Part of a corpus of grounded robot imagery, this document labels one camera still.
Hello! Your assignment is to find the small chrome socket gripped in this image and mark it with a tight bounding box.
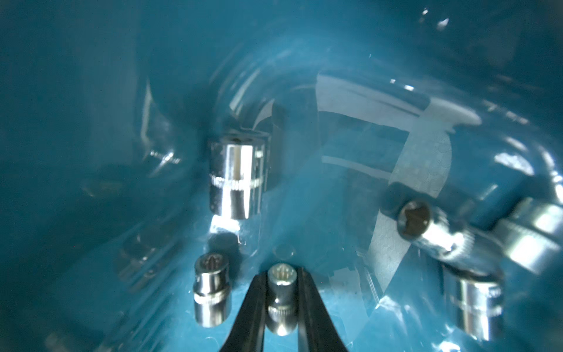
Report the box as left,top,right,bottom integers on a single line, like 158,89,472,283
266,263,299,336

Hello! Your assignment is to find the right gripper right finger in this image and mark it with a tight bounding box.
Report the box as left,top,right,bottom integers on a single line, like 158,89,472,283
297,268,347,352

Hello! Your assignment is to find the chrome socket in tray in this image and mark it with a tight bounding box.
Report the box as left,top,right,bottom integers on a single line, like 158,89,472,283
193,252,231,328
443,265,504,341
209,133,267,220
397,199,503,277
492,197,562,275

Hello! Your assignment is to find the teal plastic storage tray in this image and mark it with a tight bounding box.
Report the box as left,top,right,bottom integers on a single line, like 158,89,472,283
1,1,562,351

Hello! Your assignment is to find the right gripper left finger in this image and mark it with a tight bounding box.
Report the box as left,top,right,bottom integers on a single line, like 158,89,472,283
219,271,268,352

